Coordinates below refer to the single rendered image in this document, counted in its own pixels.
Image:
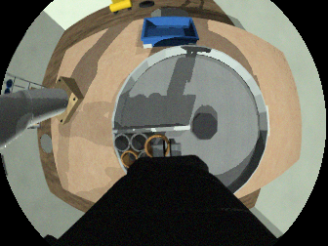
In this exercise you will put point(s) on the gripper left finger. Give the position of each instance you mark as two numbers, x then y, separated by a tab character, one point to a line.
159	148

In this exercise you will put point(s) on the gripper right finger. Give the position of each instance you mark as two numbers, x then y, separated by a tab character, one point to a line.
175	148

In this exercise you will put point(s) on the blue plastic crate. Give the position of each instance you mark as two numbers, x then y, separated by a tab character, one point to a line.
165	31

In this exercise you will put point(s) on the grey hollow cylinder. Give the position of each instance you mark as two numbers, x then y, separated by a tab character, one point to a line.
134	144
141	154
118	142

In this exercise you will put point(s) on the bronze bushing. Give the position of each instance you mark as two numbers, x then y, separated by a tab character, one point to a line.
126	161
147	146

